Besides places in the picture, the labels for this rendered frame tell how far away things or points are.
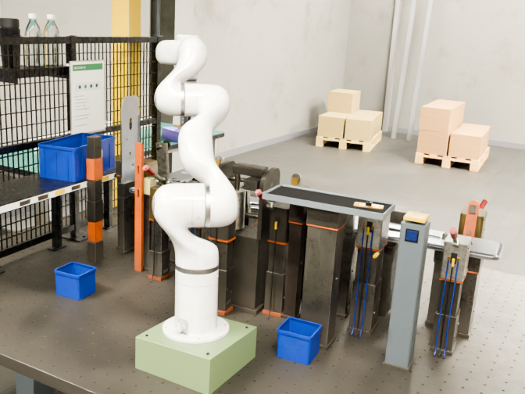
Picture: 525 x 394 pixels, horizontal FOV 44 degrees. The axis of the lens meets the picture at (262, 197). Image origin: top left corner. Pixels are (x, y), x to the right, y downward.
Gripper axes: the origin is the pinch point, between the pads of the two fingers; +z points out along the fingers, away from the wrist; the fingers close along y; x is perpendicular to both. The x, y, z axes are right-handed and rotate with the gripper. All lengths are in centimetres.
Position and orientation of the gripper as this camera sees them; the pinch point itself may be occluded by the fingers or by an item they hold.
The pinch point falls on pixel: (185, 120)
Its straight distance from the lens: 247.6
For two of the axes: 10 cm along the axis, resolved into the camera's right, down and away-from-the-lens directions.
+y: 4.2, -2.2, 8.8
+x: -9.1, -1.6, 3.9
